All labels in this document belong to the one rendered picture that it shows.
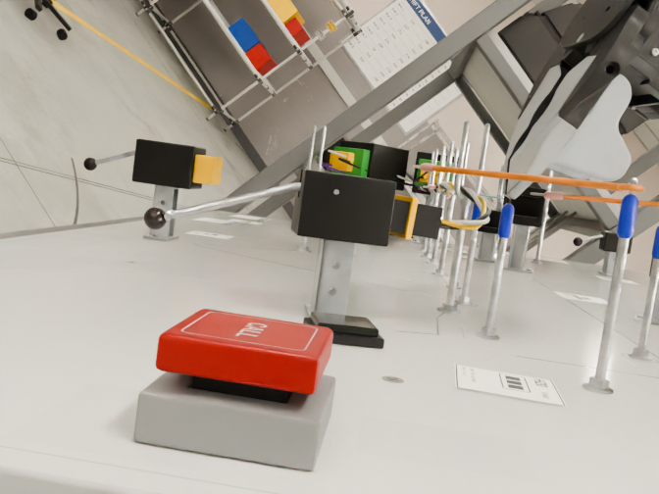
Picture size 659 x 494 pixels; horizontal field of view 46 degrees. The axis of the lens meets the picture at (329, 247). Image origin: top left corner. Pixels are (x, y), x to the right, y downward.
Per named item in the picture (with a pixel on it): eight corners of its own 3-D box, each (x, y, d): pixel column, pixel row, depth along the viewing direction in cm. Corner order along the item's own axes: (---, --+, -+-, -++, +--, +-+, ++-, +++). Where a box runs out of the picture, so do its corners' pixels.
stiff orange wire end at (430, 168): (419, 171, 52) (420, 163, 52) (648, 196, 38) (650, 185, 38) (404, 169, 52) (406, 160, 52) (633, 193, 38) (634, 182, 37)
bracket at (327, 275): (304, 307, 51) (314, 232, 51) (339, 311, 52) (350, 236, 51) (312, 321, 47) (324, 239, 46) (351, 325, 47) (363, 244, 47)
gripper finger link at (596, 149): (591, 242, 45) (679, 108, 45) (511, 186, 44) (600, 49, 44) (568, 237, 48) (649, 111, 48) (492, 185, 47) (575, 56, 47)
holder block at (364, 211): (290, 229, 51) (298, 168, 50) (374, 240, 51) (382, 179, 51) (296, 235, 46) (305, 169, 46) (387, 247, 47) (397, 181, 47)
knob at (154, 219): (143, 227, 48) (145, 204, 48) (166, 229, 48) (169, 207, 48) (140, 229, 46) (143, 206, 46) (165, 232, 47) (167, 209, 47)
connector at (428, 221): (355, 222, 50) (360, 192, 50) (425, 234, 52) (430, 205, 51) (367, 227, 47) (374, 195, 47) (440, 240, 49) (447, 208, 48)
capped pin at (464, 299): (476, 305, 63) (492, 200, 63) (460, 304, 63) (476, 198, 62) (466, 302, 65) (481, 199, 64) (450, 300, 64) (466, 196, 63)
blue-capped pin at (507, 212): (473, 333, 50) (493, 201, 50) (494, 335, 51) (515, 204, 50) (480, 338, 49) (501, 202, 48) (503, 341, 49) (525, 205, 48)
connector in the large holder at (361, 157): (367, 178, 114) (371, 150, 114) (354, 176, 112) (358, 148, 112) (337, 174, 118) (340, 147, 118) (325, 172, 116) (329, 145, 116)
